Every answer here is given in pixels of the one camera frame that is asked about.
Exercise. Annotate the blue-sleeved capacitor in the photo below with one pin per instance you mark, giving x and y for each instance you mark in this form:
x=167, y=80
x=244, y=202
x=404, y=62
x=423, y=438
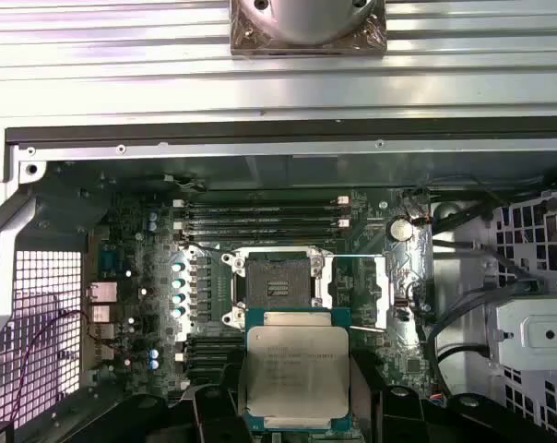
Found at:
x=152, y=226
x=154, y=364
x=152, y=214
x=154, y=353

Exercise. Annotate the black square chip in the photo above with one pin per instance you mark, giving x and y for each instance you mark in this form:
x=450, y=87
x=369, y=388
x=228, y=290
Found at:
x=414, y=364

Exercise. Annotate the green motherboard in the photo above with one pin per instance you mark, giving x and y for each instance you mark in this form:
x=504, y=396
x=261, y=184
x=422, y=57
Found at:
x=375, y=360

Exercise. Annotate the metal disk bay cage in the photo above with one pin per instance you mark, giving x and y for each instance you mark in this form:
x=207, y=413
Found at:
x=536, y=323

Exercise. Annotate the internal USB port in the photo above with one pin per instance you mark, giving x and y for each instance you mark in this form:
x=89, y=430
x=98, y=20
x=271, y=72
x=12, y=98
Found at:
x=400, y=302

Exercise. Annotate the silver rear port block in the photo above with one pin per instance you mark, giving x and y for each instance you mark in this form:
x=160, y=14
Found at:
x=104, y=291
x=104, y=350

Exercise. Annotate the silver coin battery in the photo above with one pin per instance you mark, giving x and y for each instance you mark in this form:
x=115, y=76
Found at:
x=399, y=228

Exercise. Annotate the RAM slot black clips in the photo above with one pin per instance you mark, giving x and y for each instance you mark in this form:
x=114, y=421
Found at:
x=260, y=215
x=207, y=369
x=260, y=236
x=211, y=350
x=214, y=340

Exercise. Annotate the CPU socket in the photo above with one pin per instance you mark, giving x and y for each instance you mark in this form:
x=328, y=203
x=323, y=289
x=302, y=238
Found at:
x=278, y=277

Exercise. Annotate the blue serial port connector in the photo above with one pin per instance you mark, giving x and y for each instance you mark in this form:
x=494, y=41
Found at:
x=110, y=263

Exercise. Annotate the silver-top cylindrical capacitor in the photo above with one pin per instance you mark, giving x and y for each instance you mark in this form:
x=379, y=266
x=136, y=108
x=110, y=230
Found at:
x=178, y=282
x=177, y=312
x=179, y=266
x=178, y=298

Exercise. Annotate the RAM slot white clips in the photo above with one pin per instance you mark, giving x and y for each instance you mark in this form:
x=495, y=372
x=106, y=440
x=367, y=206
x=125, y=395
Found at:
x=260, y=226
x=260, y=205
x=209, y=360

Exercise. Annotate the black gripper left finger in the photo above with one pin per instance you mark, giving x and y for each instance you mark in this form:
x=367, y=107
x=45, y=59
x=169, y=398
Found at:
x=200, y=420

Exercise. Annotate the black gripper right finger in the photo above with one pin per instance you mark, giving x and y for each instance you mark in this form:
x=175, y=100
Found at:
x=398, y=420

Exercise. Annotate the open black PC case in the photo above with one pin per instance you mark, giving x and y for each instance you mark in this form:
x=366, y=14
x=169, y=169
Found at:
x=306, y=148

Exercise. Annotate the silver-topped CPU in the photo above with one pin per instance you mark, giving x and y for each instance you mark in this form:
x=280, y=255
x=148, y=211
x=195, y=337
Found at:
x=297, y=369

